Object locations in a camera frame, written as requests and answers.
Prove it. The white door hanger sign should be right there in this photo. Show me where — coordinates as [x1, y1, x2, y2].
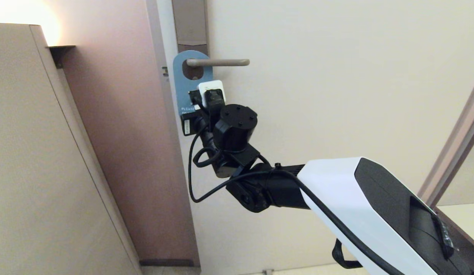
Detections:
[173, 50, 214, 117]

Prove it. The grey-brown door lock plate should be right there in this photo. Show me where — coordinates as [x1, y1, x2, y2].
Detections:
[171, 0, 209, 81]

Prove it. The white room door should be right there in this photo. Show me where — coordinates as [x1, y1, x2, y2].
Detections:
[157, 0, 474, 275]

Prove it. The beige cabinet panel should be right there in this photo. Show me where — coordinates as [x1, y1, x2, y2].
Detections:
[0, 24, 142, 275]

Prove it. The thick black braided cable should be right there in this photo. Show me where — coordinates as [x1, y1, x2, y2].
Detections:
[193, 147, 223, 168]

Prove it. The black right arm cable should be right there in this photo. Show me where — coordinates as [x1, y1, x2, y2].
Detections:
[188, 128, 406, 275]

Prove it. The beige lever door handle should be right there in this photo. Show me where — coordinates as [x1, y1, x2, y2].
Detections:
[186, 58, 250, 68]

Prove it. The dark wall baseboard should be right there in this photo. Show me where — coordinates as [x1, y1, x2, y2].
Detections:
[140, 260, 195, 267]

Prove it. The dark wall lamp shelf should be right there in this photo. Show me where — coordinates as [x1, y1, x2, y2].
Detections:
[47, 46, 76, 70]

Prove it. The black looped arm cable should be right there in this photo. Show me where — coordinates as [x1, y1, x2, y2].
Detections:
[332, 239, 363, 269]

